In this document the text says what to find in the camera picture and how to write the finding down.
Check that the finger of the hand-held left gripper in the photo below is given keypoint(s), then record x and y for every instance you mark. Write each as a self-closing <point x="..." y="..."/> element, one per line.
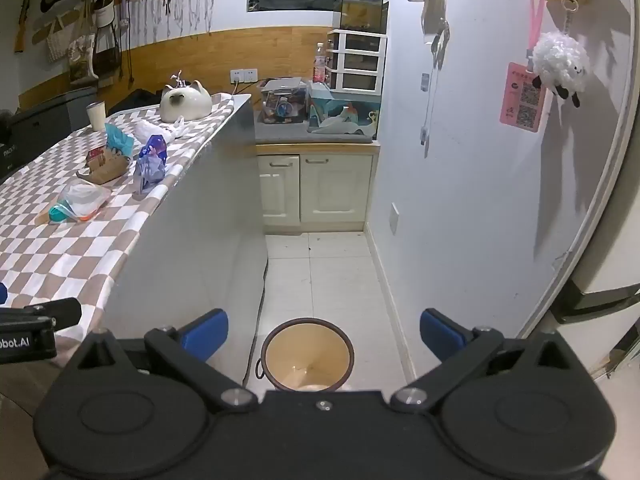
<point x="2" y="295"/>
<point x="65" y="312"/>

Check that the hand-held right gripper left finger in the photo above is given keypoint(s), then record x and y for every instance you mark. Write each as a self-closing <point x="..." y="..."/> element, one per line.
<point x="205" y="335"/>

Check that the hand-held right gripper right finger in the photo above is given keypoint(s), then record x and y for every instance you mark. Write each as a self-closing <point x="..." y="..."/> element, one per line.
<point x="440" y="332"/>

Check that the beige bin with brown rim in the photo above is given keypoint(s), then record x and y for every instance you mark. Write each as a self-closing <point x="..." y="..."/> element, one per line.
<point x="305" y="360"/>

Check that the clear plastic bag teal item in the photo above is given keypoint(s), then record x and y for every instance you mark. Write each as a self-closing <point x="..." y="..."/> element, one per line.
<point x="82" y="200"/>

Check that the brown cardboard packaging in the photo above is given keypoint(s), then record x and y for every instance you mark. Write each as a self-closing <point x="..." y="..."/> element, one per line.
<point x="105" y="170"/>

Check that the purple blue snack bag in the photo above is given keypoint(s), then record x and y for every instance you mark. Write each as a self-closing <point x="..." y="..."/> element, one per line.
<point x="151" y="162"/>

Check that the light blue snack packet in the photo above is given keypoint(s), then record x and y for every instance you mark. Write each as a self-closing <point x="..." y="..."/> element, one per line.
<point x="119" y="140"/>

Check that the white plastic bag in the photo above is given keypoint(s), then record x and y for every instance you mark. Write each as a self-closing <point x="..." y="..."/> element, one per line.
<point x="157" y="131"/>

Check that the brown white checkered tablecloth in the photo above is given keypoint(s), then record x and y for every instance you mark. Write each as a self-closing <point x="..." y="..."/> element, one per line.
<point x="45" y="260"/>

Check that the white bar counter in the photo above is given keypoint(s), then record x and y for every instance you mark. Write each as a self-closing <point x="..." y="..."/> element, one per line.
<point x="200" y="240"/>

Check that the dark grey storage box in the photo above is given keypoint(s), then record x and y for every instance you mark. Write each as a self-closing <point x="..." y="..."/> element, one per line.
<point x="42" y="125"/>

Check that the cream cabinet with wooden top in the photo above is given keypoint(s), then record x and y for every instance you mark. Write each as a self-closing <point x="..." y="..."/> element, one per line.
<point x="325" y="190"/>

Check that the white refrigerator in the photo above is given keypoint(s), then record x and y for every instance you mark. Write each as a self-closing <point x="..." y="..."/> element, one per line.
<point x="600" y="240"/>

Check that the white cup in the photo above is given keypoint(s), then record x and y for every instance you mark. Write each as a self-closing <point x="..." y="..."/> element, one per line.
<point x="96" y="117"/>

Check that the white cat-shaped ceramic jar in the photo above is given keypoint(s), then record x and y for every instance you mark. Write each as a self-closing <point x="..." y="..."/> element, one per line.
<point x="186" y="102"/>

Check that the clear plastic storage box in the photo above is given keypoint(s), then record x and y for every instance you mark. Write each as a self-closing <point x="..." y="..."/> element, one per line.
<point x="281" y="102"/>

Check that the patterned tote bag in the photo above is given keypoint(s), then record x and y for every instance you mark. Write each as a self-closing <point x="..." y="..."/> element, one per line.
<point x="82" y="60"/>

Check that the pink card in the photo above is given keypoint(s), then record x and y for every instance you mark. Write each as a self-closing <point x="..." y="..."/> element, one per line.
<point x="521" y="97"/>

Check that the brown tote bag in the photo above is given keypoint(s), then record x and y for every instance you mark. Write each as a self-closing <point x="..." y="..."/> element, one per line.
<point x="109" y="52"/>

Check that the white drawer unit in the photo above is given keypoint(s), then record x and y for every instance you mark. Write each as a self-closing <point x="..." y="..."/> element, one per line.
<point x="357" y="62"/>

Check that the plastic bottle with pink label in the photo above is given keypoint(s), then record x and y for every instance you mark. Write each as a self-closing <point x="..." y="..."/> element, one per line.
<point x="319" y="67"/>

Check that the glass fish tank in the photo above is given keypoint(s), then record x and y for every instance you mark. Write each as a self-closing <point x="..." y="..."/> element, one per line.
<point x="361" y="10"/>

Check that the white wall socket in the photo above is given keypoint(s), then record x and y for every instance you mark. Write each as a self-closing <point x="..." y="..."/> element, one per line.
<point x="244" y="75"/>

